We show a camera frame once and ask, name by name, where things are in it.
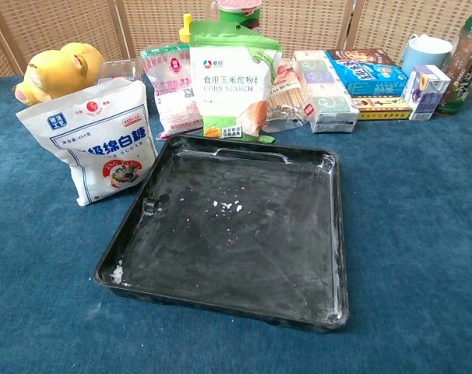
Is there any white sugar bag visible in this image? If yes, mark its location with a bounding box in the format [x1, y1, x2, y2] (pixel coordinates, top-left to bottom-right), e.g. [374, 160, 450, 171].
[16, 76, 159, 207]

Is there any black baking tray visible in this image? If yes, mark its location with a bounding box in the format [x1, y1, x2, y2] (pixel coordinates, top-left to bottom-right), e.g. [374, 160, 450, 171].
[93, 134, 350, 334]

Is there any clear bag of biscuit sticks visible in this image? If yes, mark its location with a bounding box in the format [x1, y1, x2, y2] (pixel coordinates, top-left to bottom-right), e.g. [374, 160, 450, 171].
[262, 58, 311, 133]

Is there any green white corn starch bag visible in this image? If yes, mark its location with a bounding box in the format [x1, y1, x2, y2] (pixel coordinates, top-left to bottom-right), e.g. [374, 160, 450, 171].
[188, 19, 283, 144]

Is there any pink white powder bag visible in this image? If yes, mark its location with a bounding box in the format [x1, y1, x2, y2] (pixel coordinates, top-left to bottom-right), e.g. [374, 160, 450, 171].
[140, 43, 204, 140]

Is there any pastel tissue pack bundle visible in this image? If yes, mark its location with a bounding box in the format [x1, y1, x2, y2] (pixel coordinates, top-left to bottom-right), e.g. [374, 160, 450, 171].
[291, 49, 361, 134]

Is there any yellow brown flat box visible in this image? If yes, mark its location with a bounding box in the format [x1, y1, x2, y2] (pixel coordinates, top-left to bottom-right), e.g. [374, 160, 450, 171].
[351, 95, 412, 121]

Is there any honey bottle with yellow cap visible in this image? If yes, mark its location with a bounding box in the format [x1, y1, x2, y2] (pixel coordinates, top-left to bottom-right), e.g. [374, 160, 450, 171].
[178, 13, 194, 44]

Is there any pink green cup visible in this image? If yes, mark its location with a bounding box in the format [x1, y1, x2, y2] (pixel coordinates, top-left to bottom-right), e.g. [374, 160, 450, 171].
[218, 0, 262, 32]

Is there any blue cookie box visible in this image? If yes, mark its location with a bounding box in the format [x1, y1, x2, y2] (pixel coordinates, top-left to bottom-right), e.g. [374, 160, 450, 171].
[325, 48, 410, 98]

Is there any blue tablecloth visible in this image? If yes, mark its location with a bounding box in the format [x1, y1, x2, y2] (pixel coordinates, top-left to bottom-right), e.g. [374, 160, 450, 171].
[0, 73, 472, 374]

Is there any small purple white carton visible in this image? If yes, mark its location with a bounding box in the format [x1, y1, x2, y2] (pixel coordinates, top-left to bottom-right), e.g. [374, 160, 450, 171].
[400, 64, 452, 122]

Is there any yellow plush toy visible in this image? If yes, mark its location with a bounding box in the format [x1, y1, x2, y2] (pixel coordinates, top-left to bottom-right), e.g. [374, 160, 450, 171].
[12, 41, 104, 107]

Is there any light blue mug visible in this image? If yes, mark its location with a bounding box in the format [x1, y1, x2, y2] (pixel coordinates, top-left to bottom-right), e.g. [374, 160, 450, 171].
[399, 34, 454, 77]

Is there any woven rattan folding screen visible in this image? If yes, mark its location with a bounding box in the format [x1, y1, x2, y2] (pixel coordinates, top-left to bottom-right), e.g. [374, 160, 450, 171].
[0, 0, 472, 78]

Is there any green tea bottle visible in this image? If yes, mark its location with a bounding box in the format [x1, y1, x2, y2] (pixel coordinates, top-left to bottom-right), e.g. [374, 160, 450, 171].
[434, 5, 472, 117]

